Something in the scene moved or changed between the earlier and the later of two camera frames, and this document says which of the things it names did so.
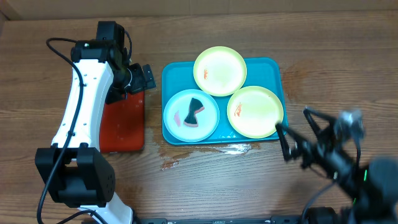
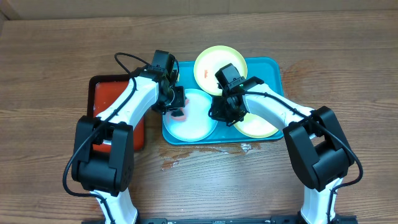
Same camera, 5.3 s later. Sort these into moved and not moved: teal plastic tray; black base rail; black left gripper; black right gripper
Moved: black right gripper; black left gripper
Not moved: teal plastic tray; black base rail
